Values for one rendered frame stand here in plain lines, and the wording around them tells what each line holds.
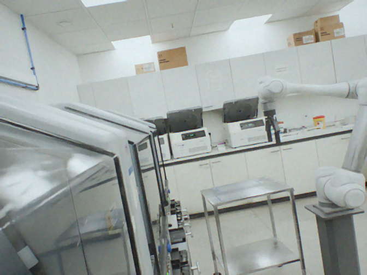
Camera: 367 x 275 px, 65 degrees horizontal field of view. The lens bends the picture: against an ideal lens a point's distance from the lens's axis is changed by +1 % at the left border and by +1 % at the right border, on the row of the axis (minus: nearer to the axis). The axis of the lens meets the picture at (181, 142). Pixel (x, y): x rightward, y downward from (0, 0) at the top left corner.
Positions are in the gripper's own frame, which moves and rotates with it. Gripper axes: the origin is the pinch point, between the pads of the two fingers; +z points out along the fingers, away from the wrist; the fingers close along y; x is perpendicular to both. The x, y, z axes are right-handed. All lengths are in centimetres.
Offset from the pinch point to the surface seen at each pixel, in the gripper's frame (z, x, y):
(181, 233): 41, 68, -17
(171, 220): 33, 73, -14
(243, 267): 92, 28, 25
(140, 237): 1, 75, -114
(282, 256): 92, -3, 29
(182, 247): 46, 69, -24
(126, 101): -65, 119, 248
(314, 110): 0, -174, 282
